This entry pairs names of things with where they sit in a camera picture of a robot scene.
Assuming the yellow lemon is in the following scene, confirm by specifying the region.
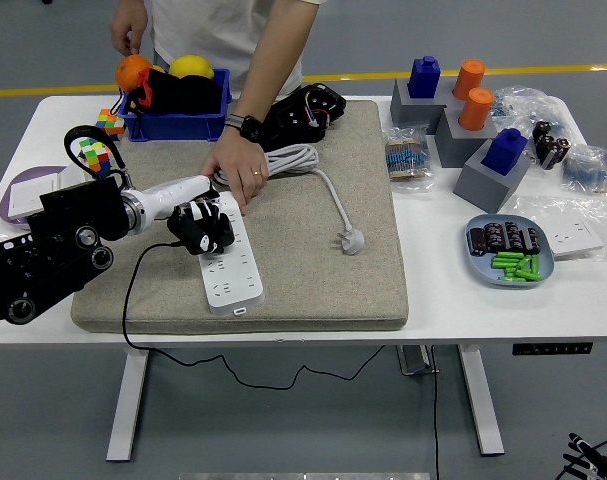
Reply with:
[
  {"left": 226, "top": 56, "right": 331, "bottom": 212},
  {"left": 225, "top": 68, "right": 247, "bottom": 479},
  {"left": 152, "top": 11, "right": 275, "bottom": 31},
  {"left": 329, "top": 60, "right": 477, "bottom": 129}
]
[{"left": 168, "top": 53, "right": 217, "bottom": 80}]

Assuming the white wall socket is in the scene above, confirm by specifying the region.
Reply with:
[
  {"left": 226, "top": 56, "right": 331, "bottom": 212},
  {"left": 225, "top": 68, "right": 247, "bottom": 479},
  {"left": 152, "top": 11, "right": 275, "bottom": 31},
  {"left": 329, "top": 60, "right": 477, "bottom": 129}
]
[{"left": 542, "top": 219, "right": 605, "bottom": 260}]

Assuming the thin black adapter cord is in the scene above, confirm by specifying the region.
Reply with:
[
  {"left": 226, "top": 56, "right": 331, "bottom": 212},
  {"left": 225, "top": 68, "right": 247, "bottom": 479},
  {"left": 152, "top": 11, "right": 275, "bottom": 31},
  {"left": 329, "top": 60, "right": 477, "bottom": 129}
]
[{"left": 121, "top": 241, "right": 387, "bottom": 391}]

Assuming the blue peg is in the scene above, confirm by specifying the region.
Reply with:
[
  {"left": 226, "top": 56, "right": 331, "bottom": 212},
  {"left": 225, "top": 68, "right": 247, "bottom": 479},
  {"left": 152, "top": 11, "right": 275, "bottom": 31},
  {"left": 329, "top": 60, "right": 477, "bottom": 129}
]
[
  {"left": 481, "top": 127, "right": 529, "bottom": 176},
  {"left": 407, "top": 55, "right": 443, "bottom": 99}
]

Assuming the blue plastic bin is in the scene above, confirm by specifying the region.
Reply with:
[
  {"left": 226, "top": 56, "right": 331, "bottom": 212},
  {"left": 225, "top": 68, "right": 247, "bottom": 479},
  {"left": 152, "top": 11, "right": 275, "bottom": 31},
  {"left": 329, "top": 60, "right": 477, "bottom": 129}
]
[{"left": 116, "top": 68, "right": 233, "bottom": 143}]

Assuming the black plug adapter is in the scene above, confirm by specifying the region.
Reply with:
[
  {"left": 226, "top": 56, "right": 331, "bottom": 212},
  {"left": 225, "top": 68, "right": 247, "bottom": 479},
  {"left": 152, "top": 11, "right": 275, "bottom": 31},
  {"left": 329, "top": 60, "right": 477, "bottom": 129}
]
[{"left": 170, "top": 212, "right": 236, "bottom": 256}]

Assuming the black device housing with wires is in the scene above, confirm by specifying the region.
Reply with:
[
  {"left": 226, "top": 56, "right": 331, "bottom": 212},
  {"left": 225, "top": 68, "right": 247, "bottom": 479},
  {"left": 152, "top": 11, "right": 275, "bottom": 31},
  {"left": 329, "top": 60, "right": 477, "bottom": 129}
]
[{"left": 257, "top": 82, "right": 348, "bottom": 152}]

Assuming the white wall switch panel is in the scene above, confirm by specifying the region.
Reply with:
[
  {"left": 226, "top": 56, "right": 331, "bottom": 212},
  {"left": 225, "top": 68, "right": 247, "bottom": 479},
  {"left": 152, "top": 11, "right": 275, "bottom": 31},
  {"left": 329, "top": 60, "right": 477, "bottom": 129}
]
[
  {"left": 7, "top": 172, "right": 63, "bottom": 221},
  {"left": 57, "top": 164, "right": 87, "bottom": 189}
]

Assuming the black wrist watch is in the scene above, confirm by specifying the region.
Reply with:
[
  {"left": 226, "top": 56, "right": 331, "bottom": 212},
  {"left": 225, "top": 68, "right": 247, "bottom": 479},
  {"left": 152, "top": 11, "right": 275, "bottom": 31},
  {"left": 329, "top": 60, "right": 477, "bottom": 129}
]
[{"left": 225, "top": 113, "right": 264, "bottom": 145}]

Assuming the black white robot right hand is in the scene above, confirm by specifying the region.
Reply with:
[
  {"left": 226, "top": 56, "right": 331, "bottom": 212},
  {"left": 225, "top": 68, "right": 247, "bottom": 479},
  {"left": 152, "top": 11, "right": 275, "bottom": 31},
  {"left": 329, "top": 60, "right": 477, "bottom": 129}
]
[{"left": 560, "top": 432, "right": 607, "bottom": 480}]

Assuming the purple plate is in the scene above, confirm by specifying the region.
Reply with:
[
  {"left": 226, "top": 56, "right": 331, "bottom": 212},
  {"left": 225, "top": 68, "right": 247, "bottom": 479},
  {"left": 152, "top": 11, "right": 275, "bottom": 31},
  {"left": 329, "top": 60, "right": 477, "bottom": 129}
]
[{"left": 0, "top": 165, "right": 69, "bottom": 231}]

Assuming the twisted colourful puzzle cube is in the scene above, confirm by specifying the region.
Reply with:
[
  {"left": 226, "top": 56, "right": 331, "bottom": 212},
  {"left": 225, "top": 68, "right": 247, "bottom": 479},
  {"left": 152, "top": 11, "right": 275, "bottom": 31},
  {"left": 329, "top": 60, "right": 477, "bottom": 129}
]
[{"left": 78, "top": 137, "right": 115, "bottom": 180}]

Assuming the white power strip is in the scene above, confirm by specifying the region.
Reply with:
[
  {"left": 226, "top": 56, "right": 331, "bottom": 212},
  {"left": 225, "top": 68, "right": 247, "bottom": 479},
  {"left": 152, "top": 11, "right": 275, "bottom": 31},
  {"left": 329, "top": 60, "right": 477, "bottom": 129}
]
[{"left": 197, "top": 191, "right": 266, "bottom": 317}]

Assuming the light blue plate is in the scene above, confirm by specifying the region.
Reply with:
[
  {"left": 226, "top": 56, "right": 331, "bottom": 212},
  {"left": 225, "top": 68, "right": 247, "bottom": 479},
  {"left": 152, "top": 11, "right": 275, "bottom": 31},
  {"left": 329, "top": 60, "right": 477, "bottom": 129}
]
[{"left": 464, "top": 213, "right": 556, "bottom": 290}]

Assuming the grey block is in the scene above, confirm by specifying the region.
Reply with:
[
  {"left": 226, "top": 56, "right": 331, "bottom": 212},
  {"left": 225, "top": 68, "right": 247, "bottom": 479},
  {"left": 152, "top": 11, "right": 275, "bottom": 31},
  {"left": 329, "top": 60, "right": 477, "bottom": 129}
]
[
  {"left": 435, "top": 107, "right": 499, "bottom": 169},
  {"left": 390, "top": 76, "right": 467, "bottom": 135},
  {"left": 453, "top": 144, "right": 533, "bottom": 215}
]

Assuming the grey-brown fabric mat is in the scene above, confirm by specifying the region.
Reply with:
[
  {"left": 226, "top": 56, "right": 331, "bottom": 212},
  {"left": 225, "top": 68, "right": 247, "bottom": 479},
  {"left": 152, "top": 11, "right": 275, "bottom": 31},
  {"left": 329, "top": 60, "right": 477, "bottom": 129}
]
[{"left": 70, "top": 99, "right": 410, "bottom": 335}]

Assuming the clear bag of resistors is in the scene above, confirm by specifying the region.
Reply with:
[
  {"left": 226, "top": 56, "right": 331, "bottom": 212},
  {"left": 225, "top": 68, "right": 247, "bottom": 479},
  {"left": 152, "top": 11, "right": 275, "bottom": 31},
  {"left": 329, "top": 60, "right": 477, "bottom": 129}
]
[
  {"left": 561, "top": 143, "right": 607, "bottom": 195},
  {"left": 491, "top": 85, "right": 579, "bottom": 151},
  {"left": 384, "top": 123, "right": 437, "bottom": 195}
]

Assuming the orange cylinder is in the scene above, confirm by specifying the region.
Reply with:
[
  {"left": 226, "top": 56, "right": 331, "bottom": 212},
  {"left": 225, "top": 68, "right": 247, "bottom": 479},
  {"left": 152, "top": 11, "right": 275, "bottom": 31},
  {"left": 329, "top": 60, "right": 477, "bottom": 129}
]
[
  {"left": 458, "top": 87, "right": 496, "bottom": 132},
  {"left": 453, "top": 58, "right": 487, "bottom": 101}
]

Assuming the person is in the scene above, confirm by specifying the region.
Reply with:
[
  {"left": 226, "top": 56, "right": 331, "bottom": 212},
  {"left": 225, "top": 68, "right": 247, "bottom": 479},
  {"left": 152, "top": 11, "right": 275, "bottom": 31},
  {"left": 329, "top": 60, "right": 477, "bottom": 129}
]
[{"left": 150, "top": 0, "right": 304, "bottom": 96}]

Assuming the person's right hand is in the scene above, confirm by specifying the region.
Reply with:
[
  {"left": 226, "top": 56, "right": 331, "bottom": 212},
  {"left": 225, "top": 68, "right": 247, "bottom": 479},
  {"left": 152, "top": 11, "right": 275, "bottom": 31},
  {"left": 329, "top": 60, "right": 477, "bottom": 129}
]
[{"left": 109, "top": 0, "right": 149, "bottom": 56}]

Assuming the metal bracket under table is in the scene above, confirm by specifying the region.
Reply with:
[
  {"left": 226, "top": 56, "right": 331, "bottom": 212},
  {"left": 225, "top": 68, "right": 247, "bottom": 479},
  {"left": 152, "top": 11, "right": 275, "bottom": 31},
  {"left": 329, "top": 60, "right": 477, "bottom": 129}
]
[{"left": 396, "top": 344, "right": 440, "bottom": 376}]

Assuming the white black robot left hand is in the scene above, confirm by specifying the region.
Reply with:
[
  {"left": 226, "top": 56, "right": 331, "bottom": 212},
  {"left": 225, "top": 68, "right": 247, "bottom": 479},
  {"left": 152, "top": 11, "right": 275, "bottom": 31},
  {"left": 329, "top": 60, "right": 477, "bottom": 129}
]
[{"left": 145, "top": 174, "right": 237, "bottom": 257}]

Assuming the black table control panel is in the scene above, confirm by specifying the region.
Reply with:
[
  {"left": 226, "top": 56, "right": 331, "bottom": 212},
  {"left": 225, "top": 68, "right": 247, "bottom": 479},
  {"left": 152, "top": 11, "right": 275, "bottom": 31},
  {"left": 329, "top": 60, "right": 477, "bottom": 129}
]
[{"left": 512, "top": 341, "right": 594, "bottom": 357}]

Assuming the white power cord with plug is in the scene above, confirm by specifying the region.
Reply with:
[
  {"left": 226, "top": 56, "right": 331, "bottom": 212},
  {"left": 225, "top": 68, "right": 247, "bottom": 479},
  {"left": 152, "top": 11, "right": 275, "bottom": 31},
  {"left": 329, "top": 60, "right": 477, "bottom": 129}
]
[{"left": 205, "top": 143, "right": 367, "bottom": 256}]

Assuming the clear plastic bag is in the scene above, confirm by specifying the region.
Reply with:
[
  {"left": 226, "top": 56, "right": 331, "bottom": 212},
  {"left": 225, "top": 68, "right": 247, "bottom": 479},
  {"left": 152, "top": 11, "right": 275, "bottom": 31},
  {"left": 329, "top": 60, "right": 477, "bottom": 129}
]
[{"left": 512, "top": 192, "right": 607, "bottom": 262}]

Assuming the white table leg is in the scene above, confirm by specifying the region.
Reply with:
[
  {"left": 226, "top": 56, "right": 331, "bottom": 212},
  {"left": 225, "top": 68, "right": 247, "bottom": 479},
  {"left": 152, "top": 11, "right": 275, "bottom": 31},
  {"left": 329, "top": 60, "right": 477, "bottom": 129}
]
[
  {"left": 106, "top": 348, "right": 150, "bottom": 462},
  {"left": 457, "top": 343, "right": 506, "bottom": 457}
]

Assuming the black pouch with red trim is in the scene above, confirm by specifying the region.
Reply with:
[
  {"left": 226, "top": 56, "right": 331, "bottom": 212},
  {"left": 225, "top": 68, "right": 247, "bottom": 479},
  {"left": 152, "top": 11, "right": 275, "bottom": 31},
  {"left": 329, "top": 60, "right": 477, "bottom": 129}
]
[{"left": 110, "top": 67, "right": 224, "bottom": 117}]

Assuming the person's left hand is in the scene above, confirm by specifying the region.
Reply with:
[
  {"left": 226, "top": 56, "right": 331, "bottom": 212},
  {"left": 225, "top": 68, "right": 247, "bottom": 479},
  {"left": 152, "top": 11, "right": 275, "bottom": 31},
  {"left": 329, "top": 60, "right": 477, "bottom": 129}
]
[{"left": 201, "top": 130, "right": 270, "bottom": 216}]

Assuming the orange fruit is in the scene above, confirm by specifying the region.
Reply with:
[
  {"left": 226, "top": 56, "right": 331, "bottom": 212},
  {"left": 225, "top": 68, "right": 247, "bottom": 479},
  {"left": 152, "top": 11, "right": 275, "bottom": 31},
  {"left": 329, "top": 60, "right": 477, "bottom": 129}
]
[{"left": 114, "top": 53, "right": 155, "bottom": 94}]

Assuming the hanging black cable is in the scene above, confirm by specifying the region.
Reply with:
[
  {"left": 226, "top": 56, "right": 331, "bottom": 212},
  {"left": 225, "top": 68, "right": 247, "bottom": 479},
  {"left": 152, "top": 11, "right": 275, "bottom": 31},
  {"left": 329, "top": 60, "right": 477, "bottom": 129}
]
[{"left": 429, "top": 344, "right": 442, "bottom": 480}]

